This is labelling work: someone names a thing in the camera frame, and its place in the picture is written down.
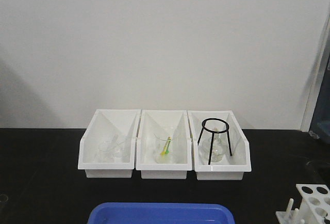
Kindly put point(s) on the white test tube rack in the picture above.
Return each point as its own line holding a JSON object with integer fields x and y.
{"x": 314, "y": 207}

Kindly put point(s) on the glass beaker with droppers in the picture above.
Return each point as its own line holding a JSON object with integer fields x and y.
{"x": 170, "y": 158}

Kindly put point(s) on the white bin middle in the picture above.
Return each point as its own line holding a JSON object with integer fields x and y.
{"x": 172, "y": 123}

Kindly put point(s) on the white bin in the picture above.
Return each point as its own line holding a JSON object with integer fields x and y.
{"x": 230, "y": 167}
{"x": 172, "y": 123}
{"x": 104, "y": 124}

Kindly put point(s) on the green yellow dropper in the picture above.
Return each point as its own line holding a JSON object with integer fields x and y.
{"x": 165, "y": 150}

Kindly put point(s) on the glassware in left bin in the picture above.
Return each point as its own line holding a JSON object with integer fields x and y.
{"x": 116, "y": 146}

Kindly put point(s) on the glass flask under tripod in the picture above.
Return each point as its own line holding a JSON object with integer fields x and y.
{"x": 218, "y": 149}

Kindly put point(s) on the white bin left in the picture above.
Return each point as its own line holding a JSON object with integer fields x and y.
{"x": 104, "y": 124}

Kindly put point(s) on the white bin right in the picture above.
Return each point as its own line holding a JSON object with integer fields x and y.
{"x": 230, "y": 167}

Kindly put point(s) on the blue plastic tray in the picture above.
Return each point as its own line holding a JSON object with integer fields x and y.
{"x": 112, "y": 212}

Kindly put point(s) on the black wire tripod stand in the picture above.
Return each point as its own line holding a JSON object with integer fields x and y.
{"x": 211, "y": 126}

